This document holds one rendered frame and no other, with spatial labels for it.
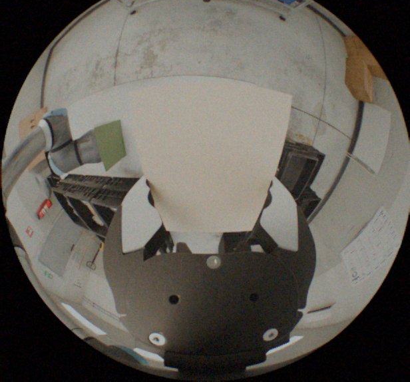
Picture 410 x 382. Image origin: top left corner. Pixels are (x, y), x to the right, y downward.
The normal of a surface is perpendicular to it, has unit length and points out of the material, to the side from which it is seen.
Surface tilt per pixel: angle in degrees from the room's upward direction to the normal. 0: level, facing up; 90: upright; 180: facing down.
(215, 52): 0
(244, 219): 0
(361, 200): 90
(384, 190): 90
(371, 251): 90
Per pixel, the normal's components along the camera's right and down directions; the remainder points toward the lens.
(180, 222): 0.00, 0.54
